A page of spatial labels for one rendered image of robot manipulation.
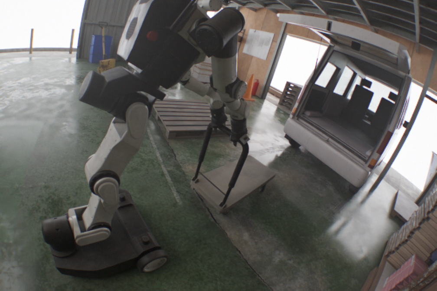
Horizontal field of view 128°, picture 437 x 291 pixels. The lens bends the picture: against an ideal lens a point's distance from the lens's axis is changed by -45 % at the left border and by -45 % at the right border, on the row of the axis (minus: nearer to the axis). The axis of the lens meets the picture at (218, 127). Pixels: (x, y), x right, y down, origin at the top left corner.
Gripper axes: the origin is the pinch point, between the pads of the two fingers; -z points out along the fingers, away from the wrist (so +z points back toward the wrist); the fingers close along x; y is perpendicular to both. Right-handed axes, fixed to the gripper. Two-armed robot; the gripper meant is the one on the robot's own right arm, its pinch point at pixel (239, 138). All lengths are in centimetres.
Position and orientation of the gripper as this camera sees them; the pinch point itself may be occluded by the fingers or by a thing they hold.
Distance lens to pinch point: 119.4
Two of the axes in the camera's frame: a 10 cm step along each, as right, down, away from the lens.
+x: 7.1, -5.5, 4.3
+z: -1.0, -6.9, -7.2
